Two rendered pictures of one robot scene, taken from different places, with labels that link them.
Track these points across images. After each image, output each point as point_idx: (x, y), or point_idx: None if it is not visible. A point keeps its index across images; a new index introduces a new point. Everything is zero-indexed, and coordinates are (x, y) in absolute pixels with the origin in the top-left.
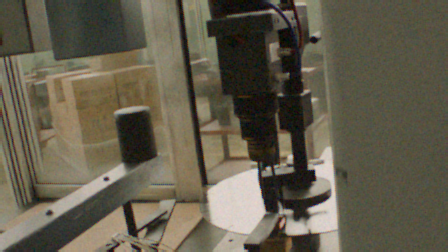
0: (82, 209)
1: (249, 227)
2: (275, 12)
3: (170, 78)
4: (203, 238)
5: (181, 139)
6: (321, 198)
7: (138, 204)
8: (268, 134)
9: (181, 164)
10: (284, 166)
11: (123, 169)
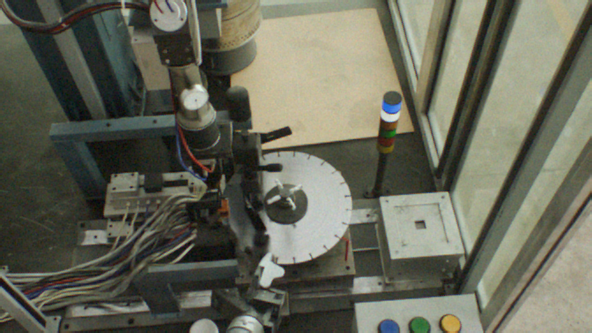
0: (168, 129)
1: (229, 195)
2: (184, 155)
3: (433, 25)
4: (351, 151)
5: (425, 71)
6: (273, 219)
7: (394, 78)
8: (204, 182)
9: (420, 85)
10: (279, 188)
11: (218, 117)
